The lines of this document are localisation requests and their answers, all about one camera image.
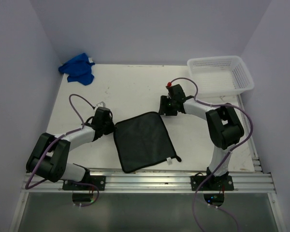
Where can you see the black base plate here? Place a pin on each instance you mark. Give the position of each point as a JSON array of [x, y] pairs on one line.
[[93, 182], [215, 183]]

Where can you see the black purple microfiber towel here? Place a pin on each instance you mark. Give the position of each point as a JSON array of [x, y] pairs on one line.
[[143, 141]]

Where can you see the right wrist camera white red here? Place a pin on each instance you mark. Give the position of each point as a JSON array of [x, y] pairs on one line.
[[169, 86]]

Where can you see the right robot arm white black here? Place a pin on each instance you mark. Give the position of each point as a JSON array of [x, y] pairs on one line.
[[225, 130]]

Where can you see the white plastic perforated basket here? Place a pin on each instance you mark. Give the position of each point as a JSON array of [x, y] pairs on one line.
[[220, 76]]

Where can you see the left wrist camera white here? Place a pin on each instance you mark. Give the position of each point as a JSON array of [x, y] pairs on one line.
[[100, 105]]

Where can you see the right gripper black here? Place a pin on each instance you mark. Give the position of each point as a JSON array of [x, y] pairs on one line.
[[163, 108]]

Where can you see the blue crumpled towel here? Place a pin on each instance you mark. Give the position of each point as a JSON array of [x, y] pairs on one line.
[[78, 69]]

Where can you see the aluminium mounting rail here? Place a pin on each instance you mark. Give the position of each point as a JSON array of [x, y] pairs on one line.
[[116, 181]]

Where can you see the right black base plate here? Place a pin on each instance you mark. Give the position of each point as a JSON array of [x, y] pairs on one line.
[[215, 183]]

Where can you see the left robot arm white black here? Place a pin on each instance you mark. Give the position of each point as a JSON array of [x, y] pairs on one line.
[[49, 158]]

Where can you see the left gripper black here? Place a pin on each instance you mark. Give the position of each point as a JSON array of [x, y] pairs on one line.
[[112, 128]]

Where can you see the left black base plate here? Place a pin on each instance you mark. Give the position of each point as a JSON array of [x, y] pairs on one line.
[[93, 182]]

